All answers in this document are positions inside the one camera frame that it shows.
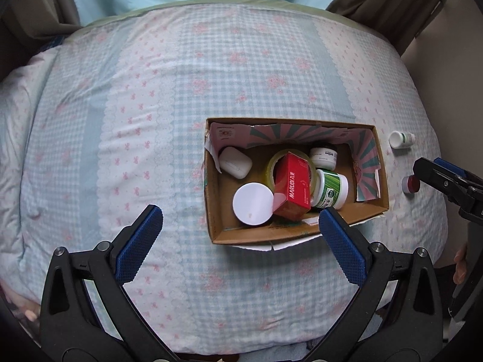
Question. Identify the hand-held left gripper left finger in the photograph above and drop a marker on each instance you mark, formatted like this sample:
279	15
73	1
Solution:
141	241

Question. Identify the white earbuds case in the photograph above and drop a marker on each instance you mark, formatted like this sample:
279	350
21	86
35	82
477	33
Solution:
234	162

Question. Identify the checked floral bed sheet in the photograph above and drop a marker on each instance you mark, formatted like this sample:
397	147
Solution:
151	101

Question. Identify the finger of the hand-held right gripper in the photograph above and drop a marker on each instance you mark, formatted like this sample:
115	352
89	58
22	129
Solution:
466	176
434	175

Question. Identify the white jar with black label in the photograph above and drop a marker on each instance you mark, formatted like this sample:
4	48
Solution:
323	157

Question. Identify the red carton box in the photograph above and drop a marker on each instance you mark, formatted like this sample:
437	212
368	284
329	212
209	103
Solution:
292	188

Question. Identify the large white green-label bottle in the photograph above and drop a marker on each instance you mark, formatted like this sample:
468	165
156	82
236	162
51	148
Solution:
331	190

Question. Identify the white round jar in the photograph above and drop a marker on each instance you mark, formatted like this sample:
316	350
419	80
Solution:
253	204

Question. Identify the small red-cap jar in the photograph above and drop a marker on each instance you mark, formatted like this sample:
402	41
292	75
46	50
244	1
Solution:
410	183

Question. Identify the patterned cardboard box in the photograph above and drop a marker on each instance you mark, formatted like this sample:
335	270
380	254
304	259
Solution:
226	203

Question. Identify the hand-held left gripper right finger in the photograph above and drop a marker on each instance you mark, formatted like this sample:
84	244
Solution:
339	245

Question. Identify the yellowish tape roll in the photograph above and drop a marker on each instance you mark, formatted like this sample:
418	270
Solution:
272	169

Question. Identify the small white green-label bottle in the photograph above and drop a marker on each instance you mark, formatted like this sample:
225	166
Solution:
400	140

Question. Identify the person's right hand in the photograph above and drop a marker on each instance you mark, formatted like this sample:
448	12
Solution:
460	267

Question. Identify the brown curtain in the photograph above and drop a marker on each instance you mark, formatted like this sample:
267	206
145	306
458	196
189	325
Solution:
34	3
392	3

